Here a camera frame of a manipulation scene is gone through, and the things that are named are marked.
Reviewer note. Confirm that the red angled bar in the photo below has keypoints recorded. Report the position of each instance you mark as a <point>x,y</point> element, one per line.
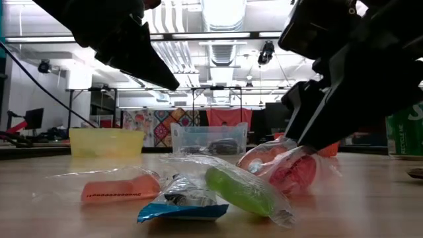
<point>18,127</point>

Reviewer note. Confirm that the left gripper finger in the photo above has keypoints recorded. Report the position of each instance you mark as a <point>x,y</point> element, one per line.
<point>142,63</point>

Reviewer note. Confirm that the green candy clear wrapper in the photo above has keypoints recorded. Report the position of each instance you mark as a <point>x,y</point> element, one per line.
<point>241,190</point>

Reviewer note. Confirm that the silver ventilation duct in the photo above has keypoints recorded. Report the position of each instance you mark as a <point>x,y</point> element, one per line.
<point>223,13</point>

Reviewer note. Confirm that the green soda can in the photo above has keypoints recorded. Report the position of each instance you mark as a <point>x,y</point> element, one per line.
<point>406,135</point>

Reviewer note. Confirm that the person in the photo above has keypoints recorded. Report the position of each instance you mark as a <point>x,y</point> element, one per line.
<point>224,124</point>

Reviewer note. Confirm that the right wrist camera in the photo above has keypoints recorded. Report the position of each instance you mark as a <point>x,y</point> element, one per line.
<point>314,29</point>

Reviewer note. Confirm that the orange plastic basket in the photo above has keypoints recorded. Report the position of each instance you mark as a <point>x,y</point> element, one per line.
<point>330,150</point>

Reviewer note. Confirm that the colourful patterned quilt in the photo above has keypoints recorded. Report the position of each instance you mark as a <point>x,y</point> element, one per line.
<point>162,127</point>

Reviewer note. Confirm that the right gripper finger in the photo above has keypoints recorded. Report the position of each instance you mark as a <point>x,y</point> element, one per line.
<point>300,105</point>
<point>347,115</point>

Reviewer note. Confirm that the blue white candy bar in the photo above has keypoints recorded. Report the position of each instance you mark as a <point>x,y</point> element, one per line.
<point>185,210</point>

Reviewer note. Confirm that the black ceiling spotlight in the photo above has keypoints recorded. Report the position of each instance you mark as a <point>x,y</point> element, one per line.
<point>266,53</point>
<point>44,66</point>

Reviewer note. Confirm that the red candy clear wrapper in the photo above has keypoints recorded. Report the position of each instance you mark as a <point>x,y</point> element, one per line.
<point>294,173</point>

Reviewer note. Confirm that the orange candy clear wrapper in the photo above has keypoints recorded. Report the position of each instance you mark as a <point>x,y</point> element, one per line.
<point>119,190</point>
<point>264,153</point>

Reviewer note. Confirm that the orange red cloth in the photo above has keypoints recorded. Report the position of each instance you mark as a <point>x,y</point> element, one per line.
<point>231,115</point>

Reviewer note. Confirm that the clear plastic basket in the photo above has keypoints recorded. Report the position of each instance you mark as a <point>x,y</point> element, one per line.
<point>198,135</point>

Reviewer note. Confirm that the yellow plastic basket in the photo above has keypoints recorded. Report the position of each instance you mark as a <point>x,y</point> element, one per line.
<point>105,142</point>

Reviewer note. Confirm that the small black monitor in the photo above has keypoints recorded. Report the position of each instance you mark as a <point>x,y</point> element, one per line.
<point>33,119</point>

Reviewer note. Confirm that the black candy bar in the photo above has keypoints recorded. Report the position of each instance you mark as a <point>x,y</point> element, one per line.
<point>417,173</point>
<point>224,146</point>
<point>195,149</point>

